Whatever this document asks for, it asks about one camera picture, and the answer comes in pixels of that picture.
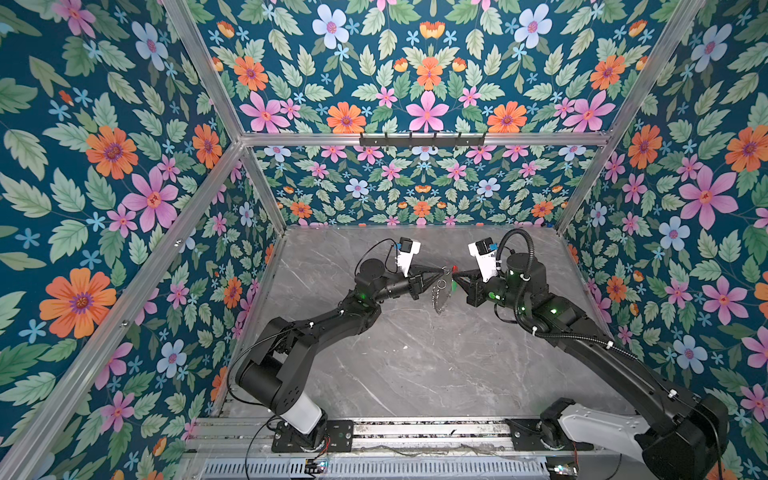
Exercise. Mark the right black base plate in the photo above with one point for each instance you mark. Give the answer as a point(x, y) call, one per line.
point(536, 434)

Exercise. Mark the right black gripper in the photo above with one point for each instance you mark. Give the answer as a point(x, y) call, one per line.
point(474, 287)

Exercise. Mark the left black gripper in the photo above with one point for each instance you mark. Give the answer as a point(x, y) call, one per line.
point(415, 282)

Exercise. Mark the aluminium front rail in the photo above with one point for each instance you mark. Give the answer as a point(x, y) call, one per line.
point(410, 436)

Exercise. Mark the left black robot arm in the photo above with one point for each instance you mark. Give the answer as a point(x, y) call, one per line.
point(276, 368)

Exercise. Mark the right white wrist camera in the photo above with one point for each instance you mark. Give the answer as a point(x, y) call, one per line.
point(484, 252)

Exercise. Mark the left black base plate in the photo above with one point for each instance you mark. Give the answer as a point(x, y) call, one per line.
point(328, 436)

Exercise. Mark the black hook rail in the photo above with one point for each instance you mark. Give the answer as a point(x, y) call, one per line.
point(407, 140)

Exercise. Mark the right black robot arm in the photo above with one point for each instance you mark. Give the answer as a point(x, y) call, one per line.
point(675, 433)

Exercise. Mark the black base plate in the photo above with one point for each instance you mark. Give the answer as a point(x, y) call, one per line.
point(328, 436)
point(536, 434)

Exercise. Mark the white slotted cable duct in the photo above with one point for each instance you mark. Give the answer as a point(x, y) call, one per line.
point(377, 468)

